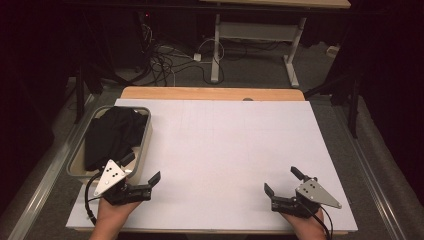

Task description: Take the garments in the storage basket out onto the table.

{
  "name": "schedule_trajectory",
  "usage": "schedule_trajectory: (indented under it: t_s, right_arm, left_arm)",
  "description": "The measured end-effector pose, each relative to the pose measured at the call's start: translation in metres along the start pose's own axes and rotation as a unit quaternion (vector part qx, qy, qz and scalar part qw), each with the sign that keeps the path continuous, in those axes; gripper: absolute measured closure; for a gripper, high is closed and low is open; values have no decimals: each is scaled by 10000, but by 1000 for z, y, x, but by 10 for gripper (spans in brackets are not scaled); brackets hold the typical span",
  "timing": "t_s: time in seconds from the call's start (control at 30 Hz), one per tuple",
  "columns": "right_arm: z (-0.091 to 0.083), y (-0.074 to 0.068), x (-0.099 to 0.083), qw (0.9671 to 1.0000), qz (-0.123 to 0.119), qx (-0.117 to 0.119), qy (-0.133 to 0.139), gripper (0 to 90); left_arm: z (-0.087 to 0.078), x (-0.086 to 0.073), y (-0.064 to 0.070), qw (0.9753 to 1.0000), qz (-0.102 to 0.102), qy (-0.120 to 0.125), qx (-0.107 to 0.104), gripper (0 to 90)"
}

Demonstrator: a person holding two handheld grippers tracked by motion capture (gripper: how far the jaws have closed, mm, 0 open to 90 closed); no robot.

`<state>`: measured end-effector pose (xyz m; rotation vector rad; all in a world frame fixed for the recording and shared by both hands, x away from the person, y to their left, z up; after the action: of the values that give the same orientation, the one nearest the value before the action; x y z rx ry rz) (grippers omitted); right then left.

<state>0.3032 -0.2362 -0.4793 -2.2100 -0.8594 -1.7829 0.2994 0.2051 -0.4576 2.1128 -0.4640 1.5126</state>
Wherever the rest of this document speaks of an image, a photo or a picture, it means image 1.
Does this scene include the white-legged desk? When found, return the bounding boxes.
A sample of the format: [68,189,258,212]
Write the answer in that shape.
[199,0,352,89]

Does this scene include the tangle of floor cables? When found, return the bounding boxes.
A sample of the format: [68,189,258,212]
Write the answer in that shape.
[139,23,228,86]

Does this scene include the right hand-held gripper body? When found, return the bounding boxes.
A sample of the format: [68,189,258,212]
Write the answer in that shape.
[270,176,343,220]

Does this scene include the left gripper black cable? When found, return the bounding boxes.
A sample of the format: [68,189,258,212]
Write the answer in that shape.
[84,171,103,226]

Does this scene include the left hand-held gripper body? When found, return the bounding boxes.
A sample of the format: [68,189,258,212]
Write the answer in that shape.
[93,159,154,206]

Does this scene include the black knitted vest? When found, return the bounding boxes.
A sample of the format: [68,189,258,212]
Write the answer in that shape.
[83,106,149,172]

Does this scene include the metal floor rail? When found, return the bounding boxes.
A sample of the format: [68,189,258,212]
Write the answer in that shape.
[6,93,101,240]
[333,99,409,240]

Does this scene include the person's right hand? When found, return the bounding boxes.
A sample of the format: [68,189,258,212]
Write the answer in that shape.
[280,208,329,240]

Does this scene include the small white box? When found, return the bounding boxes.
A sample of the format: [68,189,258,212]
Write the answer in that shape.
[326,44,341,58]

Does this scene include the black metal stand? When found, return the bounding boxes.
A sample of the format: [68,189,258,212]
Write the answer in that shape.
[304,73,363,139]
[74,63,104,124]

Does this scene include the beige plastic basin grey rim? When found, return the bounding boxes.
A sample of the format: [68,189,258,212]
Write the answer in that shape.
[65,105,154,186]

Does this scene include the white board sheet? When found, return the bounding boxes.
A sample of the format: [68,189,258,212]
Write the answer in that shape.
[65,98,359,233]

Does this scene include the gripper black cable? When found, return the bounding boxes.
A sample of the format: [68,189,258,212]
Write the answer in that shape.
[298,199,335,240]
[84,171,103,226]

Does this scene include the person's left hand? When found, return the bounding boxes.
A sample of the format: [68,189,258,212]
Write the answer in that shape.
[89,199,143,240]

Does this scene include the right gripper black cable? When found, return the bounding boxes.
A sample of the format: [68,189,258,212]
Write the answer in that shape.
[298,199,335,240]

